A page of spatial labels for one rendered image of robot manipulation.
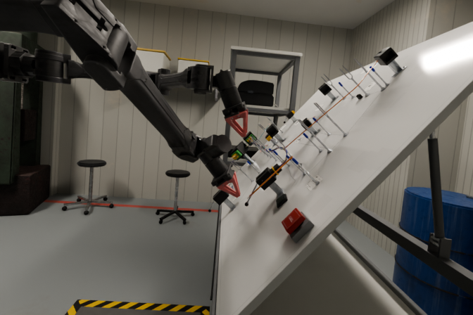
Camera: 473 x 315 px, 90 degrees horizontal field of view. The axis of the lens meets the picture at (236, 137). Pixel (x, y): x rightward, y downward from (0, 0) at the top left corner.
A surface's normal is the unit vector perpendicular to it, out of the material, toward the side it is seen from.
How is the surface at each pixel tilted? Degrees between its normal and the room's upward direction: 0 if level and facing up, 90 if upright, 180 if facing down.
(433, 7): 90
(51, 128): 90
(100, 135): 90
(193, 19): 90
